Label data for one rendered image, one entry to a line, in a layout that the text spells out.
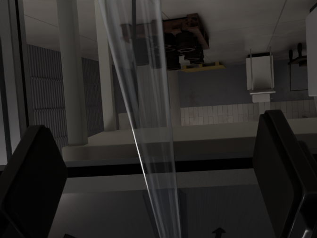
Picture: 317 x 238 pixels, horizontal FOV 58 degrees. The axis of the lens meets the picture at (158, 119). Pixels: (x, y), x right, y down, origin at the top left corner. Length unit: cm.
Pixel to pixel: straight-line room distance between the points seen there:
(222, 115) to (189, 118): 98
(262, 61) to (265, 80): 42
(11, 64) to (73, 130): 18
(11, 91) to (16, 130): 5
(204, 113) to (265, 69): 255
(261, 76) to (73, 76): 617
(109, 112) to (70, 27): 32
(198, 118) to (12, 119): 811
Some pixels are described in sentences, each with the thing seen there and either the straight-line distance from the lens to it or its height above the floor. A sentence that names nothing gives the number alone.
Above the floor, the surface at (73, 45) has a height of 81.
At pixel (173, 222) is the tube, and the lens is 17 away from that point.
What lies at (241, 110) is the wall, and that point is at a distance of 835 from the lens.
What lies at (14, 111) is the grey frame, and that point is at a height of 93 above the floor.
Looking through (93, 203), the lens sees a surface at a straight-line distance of 18.
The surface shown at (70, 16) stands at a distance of 58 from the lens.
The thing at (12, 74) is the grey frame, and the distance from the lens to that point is 45.
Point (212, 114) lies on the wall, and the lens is 841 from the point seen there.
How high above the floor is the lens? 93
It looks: 3 degrees up
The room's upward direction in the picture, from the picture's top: 176 degrees clockwise
